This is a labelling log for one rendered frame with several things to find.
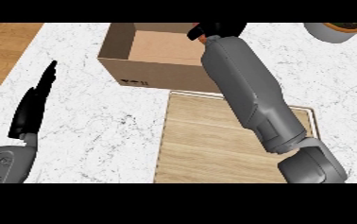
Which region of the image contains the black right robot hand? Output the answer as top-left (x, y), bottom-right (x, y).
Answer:
top-left (187, 22), bottom-right (249, 42)

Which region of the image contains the grey round pot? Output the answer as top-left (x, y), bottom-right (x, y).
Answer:
top-left (303, 22), bottom-right (357, 44)

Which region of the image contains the pale wooden tray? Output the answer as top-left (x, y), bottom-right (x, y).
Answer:
top-left (154, 90), bottom-right (321, 184)

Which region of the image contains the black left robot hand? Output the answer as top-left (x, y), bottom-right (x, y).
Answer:
top-left (8, 60), bottom-right (60, 140)

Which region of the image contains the brown cardboard box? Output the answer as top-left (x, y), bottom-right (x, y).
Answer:
top-left (97, 22), bottom-right (225, 94)

